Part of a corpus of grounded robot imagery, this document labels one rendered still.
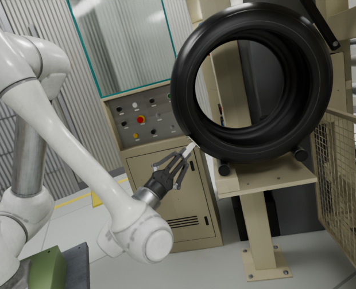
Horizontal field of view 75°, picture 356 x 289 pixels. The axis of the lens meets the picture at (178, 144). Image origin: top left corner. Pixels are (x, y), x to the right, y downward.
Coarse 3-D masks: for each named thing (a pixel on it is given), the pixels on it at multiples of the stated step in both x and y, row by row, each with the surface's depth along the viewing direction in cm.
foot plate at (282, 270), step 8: (248, 248) 165; (280, 248) 157; (248, 256) 158; (280, 256) 151; (248, 264) 152; (280, 264) 146; (248, 272) 146; (256, 272) 145; (264, 272) 143; (272, 272) 142; (280, 272) 141; (288, 272) 139; (248, 280) 141; (256, 280) 140
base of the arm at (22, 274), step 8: (24, 264) 86; (16, 272) 77; (24, 272) 81; (8, 280) 74; (16, 280) 76; (24, 280) 78; (0, 288) 72; (8, 288) 74; (16, 288) 75; (24, 288) 75
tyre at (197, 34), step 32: (192, 32) 78; (224, 32) 72; (256, 32) 94; (288, 32) 70; (192, 64) 76; (288, 64) 97; (320, 64) 72; (192, 96) 80; (288, 96) 101; (320, 96) 75; (192, 128) 83; (224, 128) 108; (256, 128) 107; (288, 128) 97; (224, 160) 88; (256, 160) 85
